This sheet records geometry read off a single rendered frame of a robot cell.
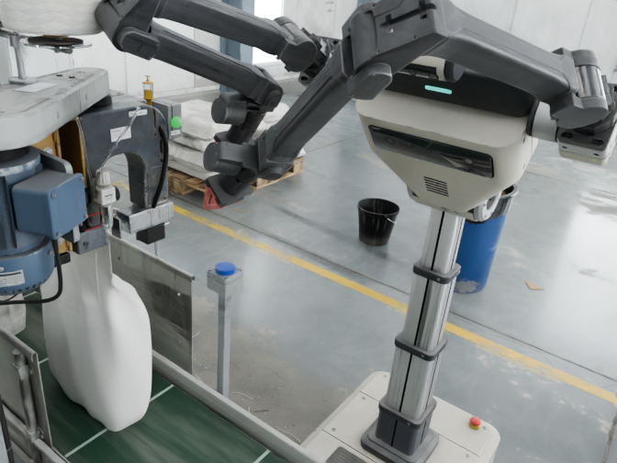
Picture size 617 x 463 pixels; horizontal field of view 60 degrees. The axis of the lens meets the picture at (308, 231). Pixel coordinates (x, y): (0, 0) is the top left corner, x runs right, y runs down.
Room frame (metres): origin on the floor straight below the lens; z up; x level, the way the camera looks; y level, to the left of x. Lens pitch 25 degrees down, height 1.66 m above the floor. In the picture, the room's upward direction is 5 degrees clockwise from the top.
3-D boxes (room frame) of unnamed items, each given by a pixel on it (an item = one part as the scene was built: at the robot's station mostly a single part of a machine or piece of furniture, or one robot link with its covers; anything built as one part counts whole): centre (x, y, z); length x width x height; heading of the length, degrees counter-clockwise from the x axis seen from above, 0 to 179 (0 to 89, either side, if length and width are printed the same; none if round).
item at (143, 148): (1.33, 0.58, 1.21); 0.30 x 0.25 x 0.30; 56
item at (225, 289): (1.40, 0.24, 0.81); 0.08 x 0.08 x 0.06; 56
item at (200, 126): (4.12, 0.75, 0.56); 0.66 x 0.42 x 0.15; 146
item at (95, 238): (1.16, 0.54, 1.04); 0.08 x 0.06 x 0.05; 146
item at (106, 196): (1.15, 0.48, 1.14); 0.05 x 0.04 x 0.16; 146
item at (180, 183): (4.48, 0.77, 0.07); 1.20 x 0.82 x 0.14; 148
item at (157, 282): (1.81, 0.80, 0.54); 1.05 x 0.02 x 0.41; 56
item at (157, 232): (1.34, 0.43, 0.98); 0.09 x 0.05 x 0.05; 146
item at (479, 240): (3.02, -0.95, 0.32); 0.51 x 0.48 x 0.65; 146
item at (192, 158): (4.12, 0.76, 0.32); 0.66 x 0.43 x 0.15; 148
